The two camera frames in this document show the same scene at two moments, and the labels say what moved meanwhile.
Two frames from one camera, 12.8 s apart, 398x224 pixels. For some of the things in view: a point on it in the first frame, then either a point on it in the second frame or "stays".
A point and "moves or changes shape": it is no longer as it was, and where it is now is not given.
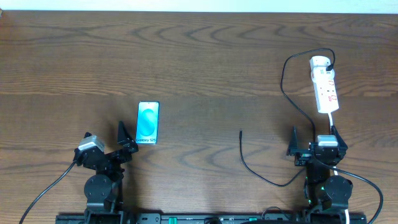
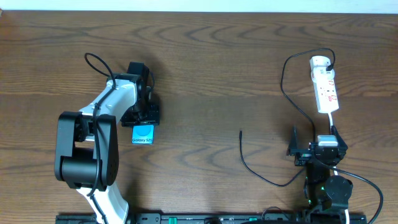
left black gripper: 127,150 to 153,119
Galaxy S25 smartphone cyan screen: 147,122 moves or changes shape
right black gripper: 302,157 stays
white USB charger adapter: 319,63 stays
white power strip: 325,90 stays
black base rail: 211,218 stays
